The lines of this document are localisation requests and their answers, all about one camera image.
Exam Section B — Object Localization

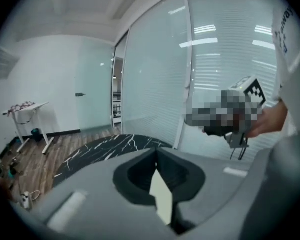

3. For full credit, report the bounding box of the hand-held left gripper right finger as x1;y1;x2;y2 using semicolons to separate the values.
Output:
156;146;256;236

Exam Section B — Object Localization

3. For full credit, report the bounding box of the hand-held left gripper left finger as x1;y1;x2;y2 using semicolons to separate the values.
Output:
11;147;171;240

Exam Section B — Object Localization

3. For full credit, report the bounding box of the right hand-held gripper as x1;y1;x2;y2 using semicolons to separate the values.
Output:
184;75;267;150

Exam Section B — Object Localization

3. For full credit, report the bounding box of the person's right forearm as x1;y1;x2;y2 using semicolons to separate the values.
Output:
264;99;290;133

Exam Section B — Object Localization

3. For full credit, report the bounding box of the person's right hand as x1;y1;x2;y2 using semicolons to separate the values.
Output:
246;108;273;139

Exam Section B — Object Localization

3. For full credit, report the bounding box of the black marble round table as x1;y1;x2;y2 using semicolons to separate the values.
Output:
52;133;175;189

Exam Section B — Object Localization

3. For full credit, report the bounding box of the white power strip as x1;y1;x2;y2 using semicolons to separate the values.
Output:
19;190;41;210

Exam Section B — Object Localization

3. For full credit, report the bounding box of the black waste bin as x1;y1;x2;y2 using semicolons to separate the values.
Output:
30;128;43;143

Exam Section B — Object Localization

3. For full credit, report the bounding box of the person's white printed t-shirt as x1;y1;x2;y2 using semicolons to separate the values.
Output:
249;0;300;240

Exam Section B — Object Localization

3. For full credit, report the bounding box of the white height-adjustable desk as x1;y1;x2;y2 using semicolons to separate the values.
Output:
2;101;56;155

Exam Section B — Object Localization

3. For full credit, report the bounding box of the patterned cloth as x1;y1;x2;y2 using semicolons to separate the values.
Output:
3;100;36;117

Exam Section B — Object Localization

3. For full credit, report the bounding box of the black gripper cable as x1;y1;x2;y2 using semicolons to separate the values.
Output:
230;143;250;161

